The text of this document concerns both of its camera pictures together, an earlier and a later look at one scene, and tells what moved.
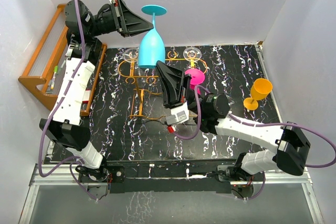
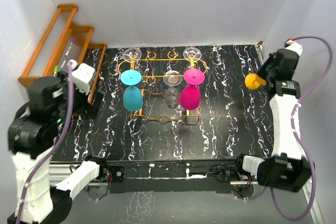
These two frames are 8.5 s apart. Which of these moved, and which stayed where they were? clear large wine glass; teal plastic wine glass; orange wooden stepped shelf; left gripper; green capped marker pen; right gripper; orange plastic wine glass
Moved: orange plastic wine glass; left gripper; teal plastic wine glass; right gripper
Stayed: orange wooden stepped shelf; green capped marker pen; clear large wine glass
